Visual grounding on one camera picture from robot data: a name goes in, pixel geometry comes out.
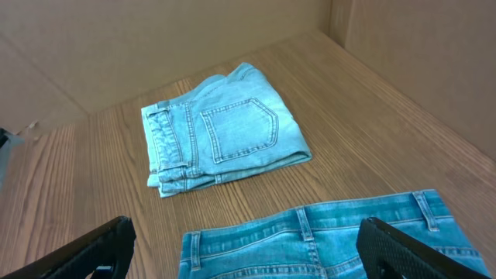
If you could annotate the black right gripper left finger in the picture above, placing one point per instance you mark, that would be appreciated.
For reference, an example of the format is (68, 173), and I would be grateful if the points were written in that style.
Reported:
(105, 252)

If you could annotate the cardboard box wall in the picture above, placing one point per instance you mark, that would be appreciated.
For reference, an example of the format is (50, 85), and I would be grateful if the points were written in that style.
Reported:
(63, 60)

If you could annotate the folded light blue jeans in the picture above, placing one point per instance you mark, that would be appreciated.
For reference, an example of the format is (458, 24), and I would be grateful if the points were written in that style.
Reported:
(227, 128)

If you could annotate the medium blue jeans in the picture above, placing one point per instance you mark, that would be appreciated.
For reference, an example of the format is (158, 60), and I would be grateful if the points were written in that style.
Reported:
(319, 240)

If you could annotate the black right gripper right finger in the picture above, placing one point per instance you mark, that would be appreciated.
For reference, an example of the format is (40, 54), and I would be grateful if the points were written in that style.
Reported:
(387, 252)

